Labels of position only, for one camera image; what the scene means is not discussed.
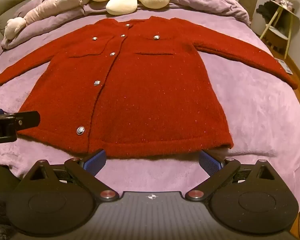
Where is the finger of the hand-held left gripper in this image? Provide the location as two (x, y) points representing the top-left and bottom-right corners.
(14, 111), (41, 133)

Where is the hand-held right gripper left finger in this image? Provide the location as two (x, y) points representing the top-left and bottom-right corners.
(17, 149), (119, 202)

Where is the printed packet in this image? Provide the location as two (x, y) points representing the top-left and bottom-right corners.
(275, 57), (294, 75)

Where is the side table with yellow-green legs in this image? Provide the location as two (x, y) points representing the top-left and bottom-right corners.
(259, 0), (297, 59)

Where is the purple duvet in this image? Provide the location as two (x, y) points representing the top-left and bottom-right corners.
(1, 0), (251, 50)

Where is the red knit cardigan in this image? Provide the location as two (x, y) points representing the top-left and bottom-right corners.
(0, 16), (298, 159)

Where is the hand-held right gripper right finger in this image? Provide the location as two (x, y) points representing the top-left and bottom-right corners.
(185, 150), (289, 202)

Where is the black cloth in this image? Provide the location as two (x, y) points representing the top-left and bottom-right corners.
(256, 1), (273, 18)

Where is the grey sofa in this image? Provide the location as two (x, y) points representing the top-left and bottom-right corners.
(0, 0), (45, 38)

